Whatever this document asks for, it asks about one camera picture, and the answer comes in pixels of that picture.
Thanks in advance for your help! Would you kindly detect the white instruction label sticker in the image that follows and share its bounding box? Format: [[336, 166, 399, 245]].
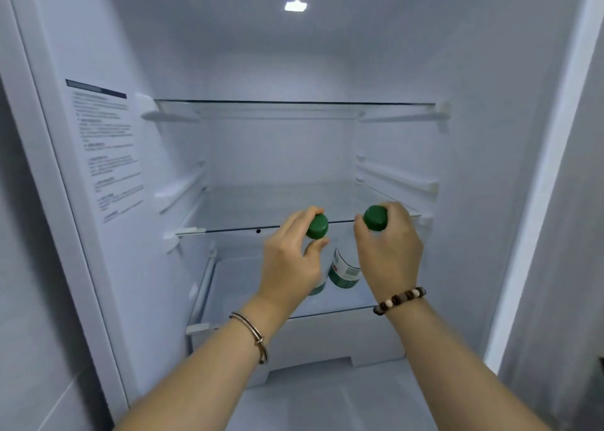
[[65, 79, 146, 225]]

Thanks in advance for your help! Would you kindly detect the silver bangle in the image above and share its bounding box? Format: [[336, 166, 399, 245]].
[[228, 312, 269, 364]]

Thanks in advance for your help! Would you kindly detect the person's left forearm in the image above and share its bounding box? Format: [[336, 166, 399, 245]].
[[115, 303, 269, 431]]

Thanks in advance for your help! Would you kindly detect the person's right hand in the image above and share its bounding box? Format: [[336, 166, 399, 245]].
[[354, 202, 424, 305]]

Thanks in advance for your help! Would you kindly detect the person's left hand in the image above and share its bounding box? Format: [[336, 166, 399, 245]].
[[256, 207, 332, 324]]

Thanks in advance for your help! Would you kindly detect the white crisper drawer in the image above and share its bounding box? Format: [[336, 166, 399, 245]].
[[188, 303, 408, 390]]

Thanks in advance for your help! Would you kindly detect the brown white beaded bracelet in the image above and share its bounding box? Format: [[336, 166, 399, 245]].
[[372, 286, 427, 316]]

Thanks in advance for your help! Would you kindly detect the person's right forearm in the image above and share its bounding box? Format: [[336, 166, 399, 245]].
[[386, 298, 553, 431]]

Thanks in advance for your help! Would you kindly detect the white refrigerator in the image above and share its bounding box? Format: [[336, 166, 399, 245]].
[[0, 0, 604, 431]]

